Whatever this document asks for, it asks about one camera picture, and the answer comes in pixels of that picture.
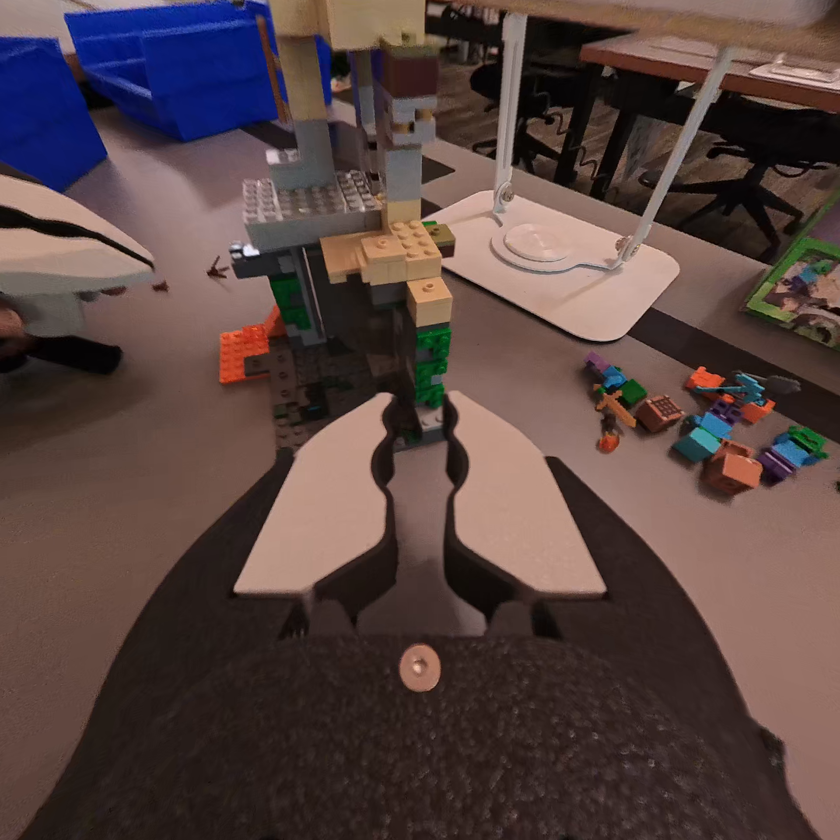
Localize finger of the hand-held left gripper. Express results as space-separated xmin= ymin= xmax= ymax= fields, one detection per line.
xmin=0 ymin=172 xmax=156 ymax=270
xmin=0 ymin=209 xmax=156 ymax=337

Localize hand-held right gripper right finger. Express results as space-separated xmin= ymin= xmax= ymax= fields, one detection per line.
xmin=444 ymin=390 xmax=609 ymax=618

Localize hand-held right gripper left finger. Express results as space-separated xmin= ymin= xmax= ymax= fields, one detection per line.
xmin=233 ymin=392 xmax=400 ymax=618

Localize blue storage bin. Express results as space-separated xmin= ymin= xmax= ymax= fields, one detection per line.
xmin=0 ymin=36 xmax=109 ymax=193
xmin=64 ymin=0 xmax=333 ymax=143

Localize toy brick tower build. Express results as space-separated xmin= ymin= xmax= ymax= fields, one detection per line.
xmin=220 ymin=0 xmax=460 ymax=455

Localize person's left hand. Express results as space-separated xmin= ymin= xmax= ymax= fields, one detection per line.
xmin=0 ymin=307 xmax=30 ymax=362

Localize pile of colourful toy figures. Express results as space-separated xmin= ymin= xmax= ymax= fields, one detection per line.
xmin=581 ymin=351 xmax=831 ymax=497

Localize white book stand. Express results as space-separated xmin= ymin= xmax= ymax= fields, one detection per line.
xmin=423 ymin=0 xmax=840 ymax=343

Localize green toy set box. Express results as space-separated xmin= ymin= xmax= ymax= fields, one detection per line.
xmin=742 ymin=196 xmax=840 ymax=350

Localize black office chair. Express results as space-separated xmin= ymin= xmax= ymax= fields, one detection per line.
xmin=469 ymin=61 xmax=573 ymax=178
xmin=638 ymin=98 xmax=807 ymax=260

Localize brown wooden table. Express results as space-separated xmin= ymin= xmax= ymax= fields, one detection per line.
xmin=581 ymin=31 xmax=840 ymax=201

